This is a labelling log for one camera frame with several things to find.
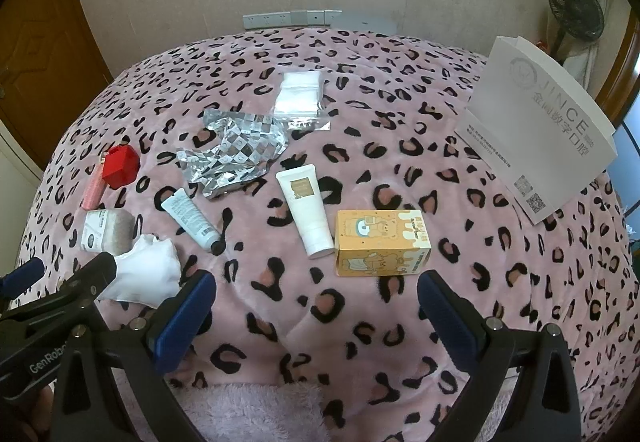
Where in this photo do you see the red box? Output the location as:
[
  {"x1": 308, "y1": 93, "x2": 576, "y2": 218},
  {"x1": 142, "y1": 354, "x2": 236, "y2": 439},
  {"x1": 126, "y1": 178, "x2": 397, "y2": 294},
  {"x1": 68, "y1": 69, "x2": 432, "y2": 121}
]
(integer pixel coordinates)
[{"x1": 101, "y1": 145, "x2": 139, "y2": 189}]

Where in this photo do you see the white hanging cloth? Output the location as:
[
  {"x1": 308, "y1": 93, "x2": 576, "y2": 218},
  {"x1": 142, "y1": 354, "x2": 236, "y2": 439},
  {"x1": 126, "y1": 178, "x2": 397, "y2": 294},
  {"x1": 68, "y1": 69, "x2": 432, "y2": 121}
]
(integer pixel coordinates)
[{"x1": 562, "y1": 46, "x2": 599, "y2": 97}]

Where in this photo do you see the white paper bag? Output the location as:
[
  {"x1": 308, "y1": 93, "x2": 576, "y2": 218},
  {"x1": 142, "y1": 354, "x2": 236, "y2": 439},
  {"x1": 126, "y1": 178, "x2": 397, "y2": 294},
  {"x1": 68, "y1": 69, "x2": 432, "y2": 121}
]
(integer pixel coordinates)
[{"x1": 452, "y1": 36, "x2": 621, "y2": 227}]

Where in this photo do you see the white cloth pouch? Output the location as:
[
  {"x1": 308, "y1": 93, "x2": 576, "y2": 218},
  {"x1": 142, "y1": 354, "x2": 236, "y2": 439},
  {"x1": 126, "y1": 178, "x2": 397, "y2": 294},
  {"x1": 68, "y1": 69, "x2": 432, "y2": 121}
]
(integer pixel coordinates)
[{"x1": 95, "y1": 234, "x2": 181, "y2": 307}]

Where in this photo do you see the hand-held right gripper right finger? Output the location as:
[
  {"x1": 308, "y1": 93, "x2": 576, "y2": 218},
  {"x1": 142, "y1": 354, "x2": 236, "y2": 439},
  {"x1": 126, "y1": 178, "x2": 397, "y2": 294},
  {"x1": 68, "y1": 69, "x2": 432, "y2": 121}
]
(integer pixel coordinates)
[{"x1": 417, "y1": 271, "x2": 583, "y2": 442}]

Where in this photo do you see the pink leopard print blanket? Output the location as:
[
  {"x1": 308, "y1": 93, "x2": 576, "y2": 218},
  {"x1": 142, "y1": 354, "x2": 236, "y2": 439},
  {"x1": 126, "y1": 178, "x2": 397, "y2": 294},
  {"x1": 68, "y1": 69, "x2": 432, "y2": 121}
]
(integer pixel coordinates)
[{"x1": 20, "y1": 24, "x2": 636, "y2": 442}]

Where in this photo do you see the yellow cartoon print carton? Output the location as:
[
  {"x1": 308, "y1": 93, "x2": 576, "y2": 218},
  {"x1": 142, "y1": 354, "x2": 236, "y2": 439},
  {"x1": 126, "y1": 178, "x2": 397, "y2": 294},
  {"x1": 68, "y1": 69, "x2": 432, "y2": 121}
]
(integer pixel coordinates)
[{"x1": 334, "y1": 209, "x2": 433, "y2": 277}]

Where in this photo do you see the white tissue packet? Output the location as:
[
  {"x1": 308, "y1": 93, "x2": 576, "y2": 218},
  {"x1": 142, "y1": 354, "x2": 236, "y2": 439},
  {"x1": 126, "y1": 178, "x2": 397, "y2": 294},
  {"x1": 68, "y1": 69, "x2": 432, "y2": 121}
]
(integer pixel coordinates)
[{"x1": 272, "y1": 72, "x2": 332, "y2": 133}]

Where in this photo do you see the beige packet with white label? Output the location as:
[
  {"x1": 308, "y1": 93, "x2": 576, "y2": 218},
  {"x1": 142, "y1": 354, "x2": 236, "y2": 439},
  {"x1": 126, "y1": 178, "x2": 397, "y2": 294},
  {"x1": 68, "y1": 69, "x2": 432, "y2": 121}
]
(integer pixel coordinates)
[{"x1": 80, "y1": 209, "x2": 136, "y2": 255}]

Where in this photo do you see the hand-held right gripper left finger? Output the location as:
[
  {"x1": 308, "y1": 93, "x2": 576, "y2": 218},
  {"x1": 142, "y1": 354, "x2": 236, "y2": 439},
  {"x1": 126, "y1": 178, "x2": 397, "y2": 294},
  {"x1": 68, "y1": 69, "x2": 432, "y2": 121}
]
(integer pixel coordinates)
[{"x1": 52, "y1": 271, "x2": 217, "y2": 442}]

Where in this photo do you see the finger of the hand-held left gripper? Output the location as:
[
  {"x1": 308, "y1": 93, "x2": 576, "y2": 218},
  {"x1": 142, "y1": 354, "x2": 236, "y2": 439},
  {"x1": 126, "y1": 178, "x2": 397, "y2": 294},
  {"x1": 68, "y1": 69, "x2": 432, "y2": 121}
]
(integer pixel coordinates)
[
  {"x1": 0, "y1": 252, "x2": 119, "y2": 355},
  {"x1": 0, "y1": 258, "x2": 45, "y2": 323}
]

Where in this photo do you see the white cream tube brown label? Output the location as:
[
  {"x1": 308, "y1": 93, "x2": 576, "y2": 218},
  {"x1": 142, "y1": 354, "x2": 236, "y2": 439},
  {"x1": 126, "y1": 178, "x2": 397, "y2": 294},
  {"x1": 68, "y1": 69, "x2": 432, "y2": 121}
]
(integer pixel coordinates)
[{"x1": 276, "y1": 164, "x2": 335, "y2": 259}]

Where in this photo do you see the dark standing fan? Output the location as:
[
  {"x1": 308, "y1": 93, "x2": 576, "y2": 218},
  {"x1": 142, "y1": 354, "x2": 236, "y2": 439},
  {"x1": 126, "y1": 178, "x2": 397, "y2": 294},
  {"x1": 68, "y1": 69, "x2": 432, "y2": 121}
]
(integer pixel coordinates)
[{"x1": 546, "y1": 0, "x2": 606, "y2": 67}]

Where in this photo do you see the wooden framed window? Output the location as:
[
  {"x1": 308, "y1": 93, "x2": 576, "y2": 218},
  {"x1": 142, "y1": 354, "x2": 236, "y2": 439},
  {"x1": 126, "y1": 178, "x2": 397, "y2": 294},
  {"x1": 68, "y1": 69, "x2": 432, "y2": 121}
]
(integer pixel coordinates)
[{"x1": 592, "y1": 16, "x2": 640, "y2": 157}]

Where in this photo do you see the white grey power strip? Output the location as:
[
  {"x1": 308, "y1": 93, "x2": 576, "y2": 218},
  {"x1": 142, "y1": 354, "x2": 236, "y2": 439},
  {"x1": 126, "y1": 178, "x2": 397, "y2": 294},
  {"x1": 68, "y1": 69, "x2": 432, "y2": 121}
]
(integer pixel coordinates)
[{"x1": 242, "y1": 10, "x2": 342, "y2": 30}]

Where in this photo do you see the brown wooden door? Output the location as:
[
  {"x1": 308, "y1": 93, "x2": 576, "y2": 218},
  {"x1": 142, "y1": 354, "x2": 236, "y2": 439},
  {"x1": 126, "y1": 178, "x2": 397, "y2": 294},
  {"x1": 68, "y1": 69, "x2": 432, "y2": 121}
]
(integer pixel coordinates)
[{"x1": 0, "y1": 0, "x2": 113, "y2": 170}]

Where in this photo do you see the pale tube with black cap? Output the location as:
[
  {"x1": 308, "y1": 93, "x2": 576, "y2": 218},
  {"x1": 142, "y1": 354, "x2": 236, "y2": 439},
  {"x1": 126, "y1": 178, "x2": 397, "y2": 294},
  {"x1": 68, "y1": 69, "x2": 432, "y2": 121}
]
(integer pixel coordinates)
[{"x1": 161, "y1": 188, "x2": 226, "y2": 257}]

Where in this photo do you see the white cabinet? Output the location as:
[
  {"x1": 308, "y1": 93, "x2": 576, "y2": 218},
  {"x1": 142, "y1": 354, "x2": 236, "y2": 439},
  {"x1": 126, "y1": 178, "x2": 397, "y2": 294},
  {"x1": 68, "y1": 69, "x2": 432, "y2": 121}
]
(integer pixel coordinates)
[{"x1": 0, "y1": 119, "x2": 45, "y2": 273}]

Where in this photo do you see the silver checkered foil bag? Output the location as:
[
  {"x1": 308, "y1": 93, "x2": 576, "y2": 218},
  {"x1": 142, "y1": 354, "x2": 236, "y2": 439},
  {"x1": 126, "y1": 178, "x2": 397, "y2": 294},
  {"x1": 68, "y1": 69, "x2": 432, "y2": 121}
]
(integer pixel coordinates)
[{"x1": 176, "y1": 109, "x2": 291, "y2": 200}]

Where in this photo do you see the pink packet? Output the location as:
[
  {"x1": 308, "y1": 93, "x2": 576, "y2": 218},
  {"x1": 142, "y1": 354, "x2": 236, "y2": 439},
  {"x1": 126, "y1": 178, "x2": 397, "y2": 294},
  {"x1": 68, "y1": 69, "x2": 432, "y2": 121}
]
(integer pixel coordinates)
[{"x1": 82, "y1": 169, "x2": 106, "y2": 210}]

